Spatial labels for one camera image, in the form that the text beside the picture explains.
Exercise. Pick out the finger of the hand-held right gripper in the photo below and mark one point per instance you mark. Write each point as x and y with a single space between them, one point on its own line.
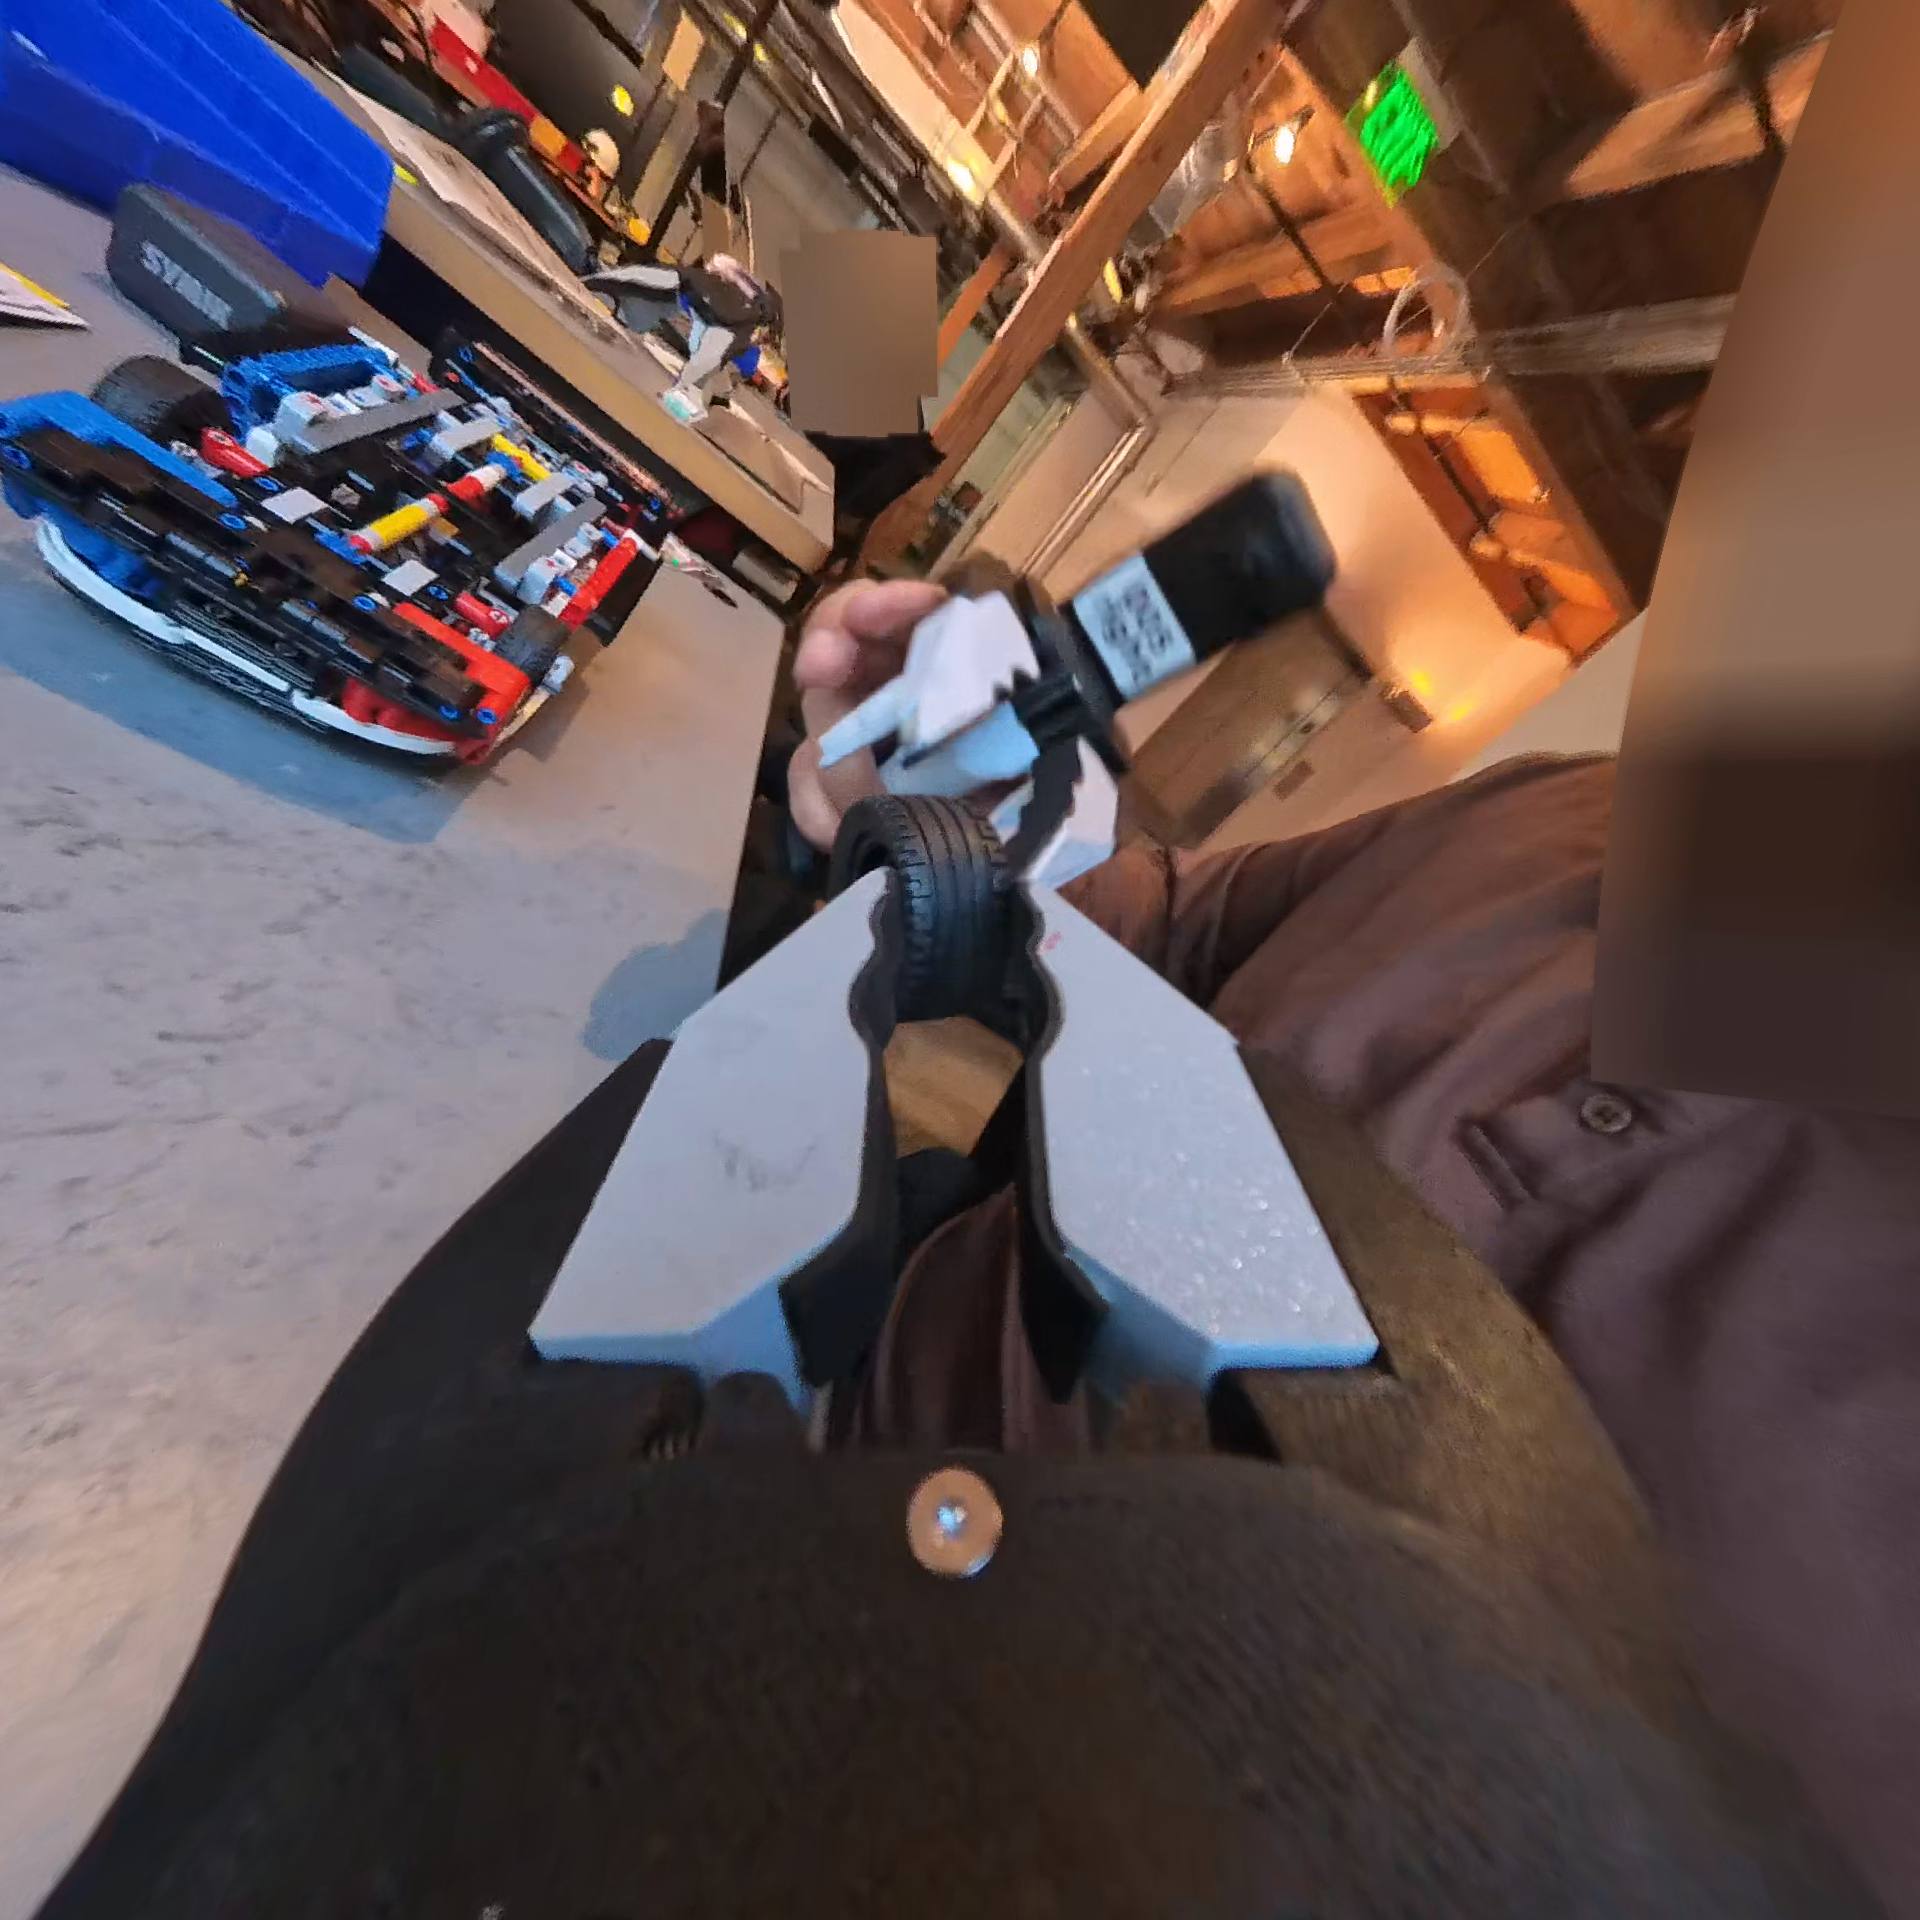
1084 850

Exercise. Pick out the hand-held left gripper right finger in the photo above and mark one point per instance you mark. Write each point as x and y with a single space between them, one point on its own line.
1202 1185

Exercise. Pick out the grey workbench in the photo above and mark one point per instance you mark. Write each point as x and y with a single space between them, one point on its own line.
600 375

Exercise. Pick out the black case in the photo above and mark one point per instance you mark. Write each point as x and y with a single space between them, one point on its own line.
195 270

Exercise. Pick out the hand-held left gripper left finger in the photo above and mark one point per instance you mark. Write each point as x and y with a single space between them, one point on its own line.
722 1172

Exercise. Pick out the yellow booklet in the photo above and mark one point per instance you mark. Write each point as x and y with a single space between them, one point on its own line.
37 298

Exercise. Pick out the person's right hand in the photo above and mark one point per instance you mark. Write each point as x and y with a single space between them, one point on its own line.
855 646

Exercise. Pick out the blue plastic bin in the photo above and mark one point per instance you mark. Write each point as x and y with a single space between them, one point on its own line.
195 121

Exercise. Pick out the person's brown shirt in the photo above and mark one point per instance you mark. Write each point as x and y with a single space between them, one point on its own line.
1651 1349

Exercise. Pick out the black toy car wheel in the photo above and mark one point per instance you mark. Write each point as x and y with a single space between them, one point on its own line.
938 886

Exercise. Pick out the green exit sign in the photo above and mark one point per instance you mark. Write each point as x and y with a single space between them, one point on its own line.
1397 133

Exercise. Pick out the toy brick car chassis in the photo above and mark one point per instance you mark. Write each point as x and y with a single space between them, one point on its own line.
347 557

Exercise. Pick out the grey desk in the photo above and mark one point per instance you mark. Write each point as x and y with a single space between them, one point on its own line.
300 975

